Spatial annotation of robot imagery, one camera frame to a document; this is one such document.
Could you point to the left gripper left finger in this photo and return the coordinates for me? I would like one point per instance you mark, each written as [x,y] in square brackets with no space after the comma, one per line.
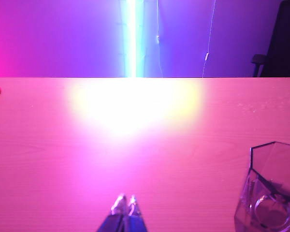
[114,217]

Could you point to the black office chair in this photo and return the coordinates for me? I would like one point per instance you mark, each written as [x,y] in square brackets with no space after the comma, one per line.
[282,48]

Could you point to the clear faceted glass mug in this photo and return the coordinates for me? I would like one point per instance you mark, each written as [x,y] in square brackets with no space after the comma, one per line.
[268,174]

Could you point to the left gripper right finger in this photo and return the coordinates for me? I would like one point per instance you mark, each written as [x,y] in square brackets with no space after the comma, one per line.
[134,217]

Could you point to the vertical glowing light strip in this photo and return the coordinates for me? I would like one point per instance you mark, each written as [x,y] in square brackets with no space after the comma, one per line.
[133,36]

